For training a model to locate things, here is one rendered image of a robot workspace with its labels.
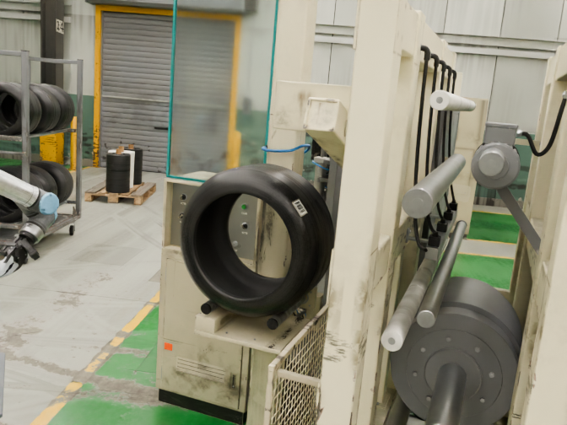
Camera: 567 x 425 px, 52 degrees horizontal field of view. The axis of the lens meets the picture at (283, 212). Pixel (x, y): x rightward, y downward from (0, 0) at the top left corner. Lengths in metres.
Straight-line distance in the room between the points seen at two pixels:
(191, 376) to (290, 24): 1.90
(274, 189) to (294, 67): 0.59
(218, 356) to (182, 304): 0.33
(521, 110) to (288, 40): 9.40
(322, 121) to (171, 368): 2.04
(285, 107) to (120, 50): 10.32
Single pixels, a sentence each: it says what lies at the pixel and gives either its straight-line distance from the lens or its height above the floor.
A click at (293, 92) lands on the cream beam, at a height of 1.75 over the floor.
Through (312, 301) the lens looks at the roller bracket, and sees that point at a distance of 2.49.
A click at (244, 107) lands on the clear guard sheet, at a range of 2.84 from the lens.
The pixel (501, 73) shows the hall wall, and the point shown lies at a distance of 11.51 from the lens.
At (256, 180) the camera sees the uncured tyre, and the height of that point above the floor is 1.43.
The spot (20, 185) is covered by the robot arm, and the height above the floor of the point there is 1.31.
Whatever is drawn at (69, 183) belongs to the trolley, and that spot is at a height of 0.62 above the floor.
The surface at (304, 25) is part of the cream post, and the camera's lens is 2.42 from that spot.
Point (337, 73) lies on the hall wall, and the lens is 11.16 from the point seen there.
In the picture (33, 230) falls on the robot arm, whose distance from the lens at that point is 2.66.
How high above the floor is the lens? 1.74
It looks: 12 degrees down
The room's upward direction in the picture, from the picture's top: 5 degrees clockwise
